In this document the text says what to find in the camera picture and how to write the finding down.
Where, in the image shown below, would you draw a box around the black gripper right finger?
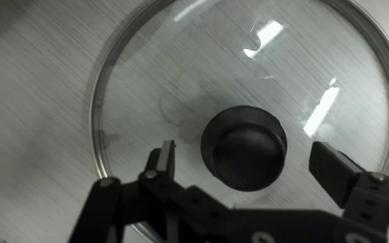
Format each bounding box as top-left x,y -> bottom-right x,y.
307,140 -> 389,243

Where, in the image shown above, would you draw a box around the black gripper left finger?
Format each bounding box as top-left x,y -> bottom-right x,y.
67,139 -> 195,243

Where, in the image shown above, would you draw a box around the glass lid with black knob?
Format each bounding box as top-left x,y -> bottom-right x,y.
88,0 -> 389,243

